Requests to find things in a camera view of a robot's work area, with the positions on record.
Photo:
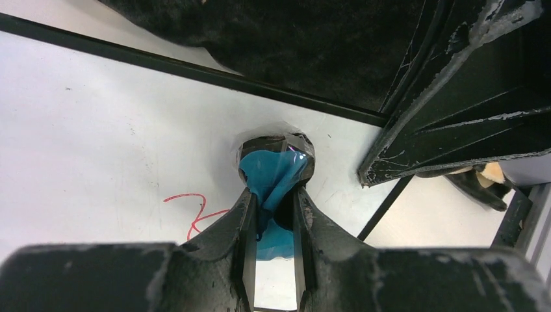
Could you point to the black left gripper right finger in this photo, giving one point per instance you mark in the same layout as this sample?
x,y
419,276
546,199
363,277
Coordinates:
x,y
337,272

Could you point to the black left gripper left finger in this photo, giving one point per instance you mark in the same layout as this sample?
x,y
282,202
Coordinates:
x,y
214,271

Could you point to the blue black eraser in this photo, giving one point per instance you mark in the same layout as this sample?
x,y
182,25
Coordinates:
x,y
272,167

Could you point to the white whiteboard black frame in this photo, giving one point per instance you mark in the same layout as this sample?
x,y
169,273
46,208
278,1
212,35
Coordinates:
x,y
104,144

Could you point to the black blanket cream flowers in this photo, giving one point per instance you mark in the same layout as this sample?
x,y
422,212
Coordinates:
x,y
390,57

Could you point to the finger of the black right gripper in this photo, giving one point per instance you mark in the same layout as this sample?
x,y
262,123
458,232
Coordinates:
x,y
473,88

